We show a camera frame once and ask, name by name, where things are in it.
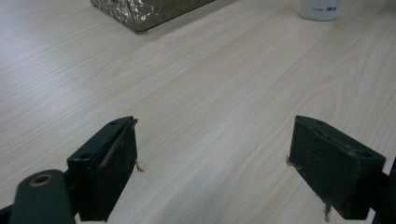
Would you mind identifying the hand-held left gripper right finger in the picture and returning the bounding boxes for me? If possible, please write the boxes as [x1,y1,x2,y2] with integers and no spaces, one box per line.
[288,115,387,221]

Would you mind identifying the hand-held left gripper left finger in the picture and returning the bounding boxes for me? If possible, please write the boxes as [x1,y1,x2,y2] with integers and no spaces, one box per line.
[66,116,139,223]

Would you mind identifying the white bottle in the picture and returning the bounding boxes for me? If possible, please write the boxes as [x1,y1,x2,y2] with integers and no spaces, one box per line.
[299,0,344,22]

